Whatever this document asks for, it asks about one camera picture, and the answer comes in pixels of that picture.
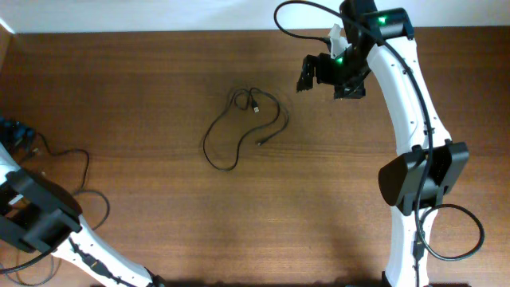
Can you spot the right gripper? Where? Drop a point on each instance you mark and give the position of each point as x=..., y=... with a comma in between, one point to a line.
x=324, y=71

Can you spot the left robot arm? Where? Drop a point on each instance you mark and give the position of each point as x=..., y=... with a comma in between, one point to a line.
x=39, y=215

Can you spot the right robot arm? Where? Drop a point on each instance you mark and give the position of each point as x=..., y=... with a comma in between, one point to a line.
x=428, y=162

